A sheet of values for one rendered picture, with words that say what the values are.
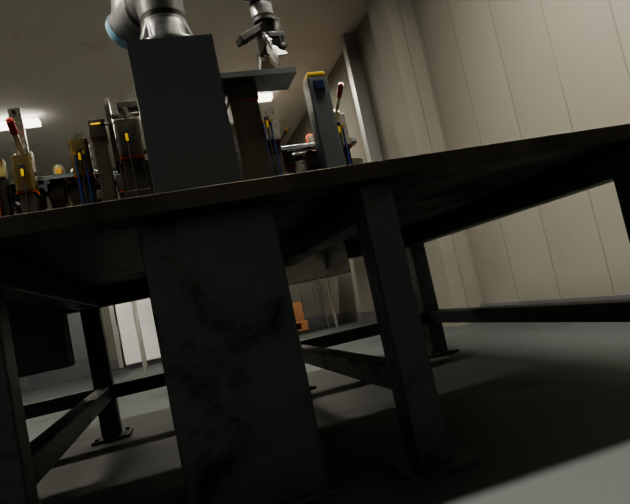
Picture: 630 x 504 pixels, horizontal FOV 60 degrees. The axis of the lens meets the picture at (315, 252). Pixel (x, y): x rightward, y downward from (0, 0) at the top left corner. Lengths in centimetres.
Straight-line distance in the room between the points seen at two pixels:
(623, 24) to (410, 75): 178
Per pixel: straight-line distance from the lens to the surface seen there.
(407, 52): 439
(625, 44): 295
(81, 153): 189
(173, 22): 148
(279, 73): 183
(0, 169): 201
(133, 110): 196
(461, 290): 408
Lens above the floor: 44
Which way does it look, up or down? 4 degrees up
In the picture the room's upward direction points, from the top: 12 degrees counter-clockwise
